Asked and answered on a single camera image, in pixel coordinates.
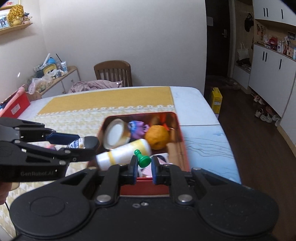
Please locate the green chess pawn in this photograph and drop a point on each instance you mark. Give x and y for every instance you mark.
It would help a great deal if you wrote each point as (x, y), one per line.
(143, 160)

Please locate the white wood wall cabinet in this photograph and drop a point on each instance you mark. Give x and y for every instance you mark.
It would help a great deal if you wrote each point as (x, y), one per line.
(259, 67)

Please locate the dark door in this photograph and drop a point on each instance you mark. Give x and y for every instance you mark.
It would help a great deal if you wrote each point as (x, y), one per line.
(218, 46)

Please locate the clear plastic bag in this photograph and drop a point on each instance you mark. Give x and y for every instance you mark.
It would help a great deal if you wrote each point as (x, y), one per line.
(38, 85)

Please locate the white yellow supplement bottle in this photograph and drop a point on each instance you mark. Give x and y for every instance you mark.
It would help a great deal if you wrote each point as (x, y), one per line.
(124, 151)

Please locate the yellow patterned tablecloth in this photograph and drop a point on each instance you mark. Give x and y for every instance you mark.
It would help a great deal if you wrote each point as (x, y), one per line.
(111, 97)

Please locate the wooden wall shelf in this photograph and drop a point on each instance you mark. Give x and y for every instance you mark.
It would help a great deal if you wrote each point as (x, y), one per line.
(18, 27)

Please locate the purple blue small toy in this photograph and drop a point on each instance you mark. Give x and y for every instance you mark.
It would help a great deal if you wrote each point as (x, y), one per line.
(137, 128)

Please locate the cup with straw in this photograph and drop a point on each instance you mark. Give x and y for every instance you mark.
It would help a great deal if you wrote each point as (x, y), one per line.
(63, 66)

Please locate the red metal tin box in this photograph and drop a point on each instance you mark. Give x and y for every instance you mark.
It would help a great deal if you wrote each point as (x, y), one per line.
(143, 187)

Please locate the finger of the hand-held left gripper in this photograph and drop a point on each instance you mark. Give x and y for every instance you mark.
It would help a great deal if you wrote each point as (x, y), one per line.
(62, 139)
(91, 148)

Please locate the white pump bottle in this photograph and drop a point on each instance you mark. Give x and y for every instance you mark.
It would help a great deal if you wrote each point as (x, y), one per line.
(280, 47)

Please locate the dark red shoe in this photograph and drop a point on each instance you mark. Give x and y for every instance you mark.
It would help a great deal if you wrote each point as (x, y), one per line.
(272, 110)

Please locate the blue yellow lunch bag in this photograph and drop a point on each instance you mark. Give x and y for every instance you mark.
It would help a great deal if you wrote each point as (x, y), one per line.
(50, 67)

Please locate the red storage box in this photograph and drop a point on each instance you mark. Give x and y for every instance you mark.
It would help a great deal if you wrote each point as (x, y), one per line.
(16, 106)

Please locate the white blue bottle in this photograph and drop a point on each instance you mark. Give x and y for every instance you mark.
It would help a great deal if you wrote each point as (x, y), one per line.
(294, 53)

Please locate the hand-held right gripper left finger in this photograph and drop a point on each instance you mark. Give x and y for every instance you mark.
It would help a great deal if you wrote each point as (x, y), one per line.
(133, 171)

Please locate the small pink shoe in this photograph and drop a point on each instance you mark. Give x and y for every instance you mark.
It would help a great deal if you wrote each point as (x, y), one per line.
(262, 101)
(256, 98)

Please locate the pale pink shoe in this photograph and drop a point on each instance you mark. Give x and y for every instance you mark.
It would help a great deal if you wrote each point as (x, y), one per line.
(277, 120)

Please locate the person's left hand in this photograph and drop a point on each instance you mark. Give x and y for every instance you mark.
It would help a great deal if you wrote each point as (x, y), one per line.
(3, 192)

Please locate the wooden chair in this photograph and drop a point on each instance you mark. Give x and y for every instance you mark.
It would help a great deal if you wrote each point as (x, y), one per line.
(112, 64)

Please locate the glass jar with white lid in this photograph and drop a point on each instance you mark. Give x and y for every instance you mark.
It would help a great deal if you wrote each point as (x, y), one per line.
(115, 134)

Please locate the yellow cardboard box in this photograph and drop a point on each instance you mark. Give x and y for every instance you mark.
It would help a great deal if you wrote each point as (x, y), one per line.
(216, 99)

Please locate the golden ornament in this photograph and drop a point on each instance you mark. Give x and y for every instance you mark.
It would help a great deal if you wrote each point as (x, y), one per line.
(15, 15)

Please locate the wooden side table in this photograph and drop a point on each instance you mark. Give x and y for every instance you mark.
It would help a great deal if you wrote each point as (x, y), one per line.
(69, 73)

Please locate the white sneaker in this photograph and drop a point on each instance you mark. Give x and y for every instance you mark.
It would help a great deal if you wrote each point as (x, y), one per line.
(266, 118)
(258, 113)

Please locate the red toy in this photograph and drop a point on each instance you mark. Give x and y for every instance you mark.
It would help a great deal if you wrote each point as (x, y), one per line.
(273, 42)

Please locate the photo frame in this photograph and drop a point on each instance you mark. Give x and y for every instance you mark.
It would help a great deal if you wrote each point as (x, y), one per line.
(3, 22)

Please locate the pink cloth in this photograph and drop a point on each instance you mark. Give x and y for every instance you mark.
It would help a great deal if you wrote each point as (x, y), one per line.
(92, 85)

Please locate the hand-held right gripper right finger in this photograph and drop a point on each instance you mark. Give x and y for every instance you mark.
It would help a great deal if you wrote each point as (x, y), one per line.
(155, 172)

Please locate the orange fruit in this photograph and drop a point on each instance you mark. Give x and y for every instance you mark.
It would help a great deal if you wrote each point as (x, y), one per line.
(157, 137)

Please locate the white tote bag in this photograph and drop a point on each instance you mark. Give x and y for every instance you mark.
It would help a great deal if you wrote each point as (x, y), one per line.
(243, 53)

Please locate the black hanging bag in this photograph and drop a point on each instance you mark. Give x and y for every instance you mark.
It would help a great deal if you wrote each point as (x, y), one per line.
(249, 23)

